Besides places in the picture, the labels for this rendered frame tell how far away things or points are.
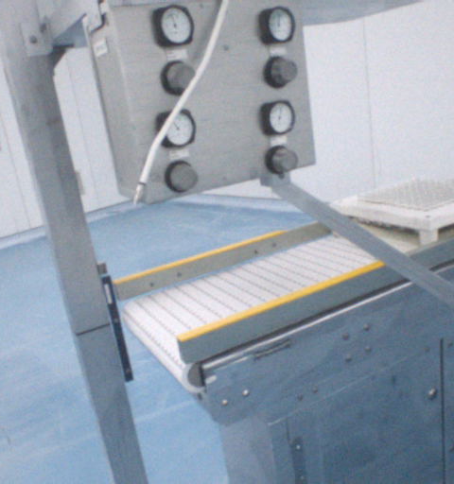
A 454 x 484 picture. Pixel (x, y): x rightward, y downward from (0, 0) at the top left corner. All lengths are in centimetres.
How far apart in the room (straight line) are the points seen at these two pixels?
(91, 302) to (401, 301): 50
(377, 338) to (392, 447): 27
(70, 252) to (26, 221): 502
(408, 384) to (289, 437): 26
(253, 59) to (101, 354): 56
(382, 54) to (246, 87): 373
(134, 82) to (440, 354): 75
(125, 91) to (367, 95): 390
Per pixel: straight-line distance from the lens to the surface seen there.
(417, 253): 83
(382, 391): 95
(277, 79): 58
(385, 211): 93
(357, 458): 98
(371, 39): 433
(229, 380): 67
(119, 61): 53
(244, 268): 93
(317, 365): 76
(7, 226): 580
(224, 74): 57
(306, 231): 102
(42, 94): 83
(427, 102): 413
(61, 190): 83
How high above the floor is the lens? 120
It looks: 17 degrees down
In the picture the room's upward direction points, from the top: 9 degrees counter-clockwise
